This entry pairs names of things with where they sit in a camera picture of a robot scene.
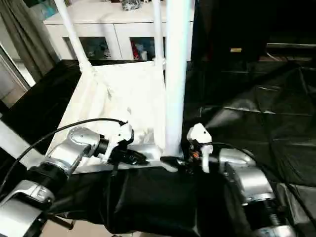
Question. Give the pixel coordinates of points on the white glass-door cabinet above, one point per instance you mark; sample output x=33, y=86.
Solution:
x=113, y=22

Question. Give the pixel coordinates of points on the black work mat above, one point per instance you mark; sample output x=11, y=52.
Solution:
x=256, y=123

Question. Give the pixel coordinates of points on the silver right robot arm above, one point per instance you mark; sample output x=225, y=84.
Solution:
x=247, y=177

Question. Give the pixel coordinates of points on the white upturned plastic table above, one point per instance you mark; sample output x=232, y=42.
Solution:
x=118, y=94

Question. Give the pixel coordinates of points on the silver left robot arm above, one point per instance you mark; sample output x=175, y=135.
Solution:
x=59, y=163

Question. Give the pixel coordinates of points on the grey crumpled object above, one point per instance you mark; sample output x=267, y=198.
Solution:
x=131, y=4

